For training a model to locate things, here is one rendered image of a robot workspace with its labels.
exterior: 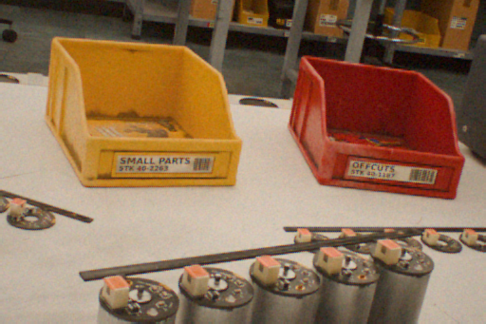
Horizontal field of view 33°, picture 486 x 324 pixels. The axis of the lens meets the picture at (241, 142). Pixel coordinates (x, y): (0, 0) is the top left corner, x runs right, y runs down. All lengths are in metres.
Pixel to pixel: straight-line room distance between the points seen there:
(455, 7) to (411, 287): 4.55
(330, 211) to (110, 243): 0.15
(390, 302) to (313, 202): 0.21
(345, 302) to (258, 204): 0.21
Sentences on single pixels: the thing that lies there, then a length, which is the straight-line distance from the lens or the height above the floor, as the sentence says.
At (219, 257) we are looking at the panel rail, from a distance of 0.29.
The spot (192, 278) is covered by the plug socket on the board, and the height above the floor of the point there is 0.82.
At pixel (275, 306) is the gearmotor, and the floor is 0.81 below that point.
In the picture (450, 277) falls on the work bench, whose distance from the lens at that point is 0.47.
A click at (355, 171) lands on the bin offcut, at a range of 0.56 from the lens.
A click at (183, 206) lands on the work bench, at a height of 0.75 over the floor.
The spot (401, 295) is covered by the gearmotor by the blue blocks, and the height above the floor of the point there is 0.80.
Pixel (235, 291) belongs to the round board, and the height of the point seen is 0.81.
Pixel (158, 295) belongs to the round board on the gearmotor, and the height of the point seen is 0.81.
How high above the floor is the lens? 0.94
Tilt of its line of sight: 19 degrees down
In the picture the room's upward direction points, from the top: 10 degrees clockwise
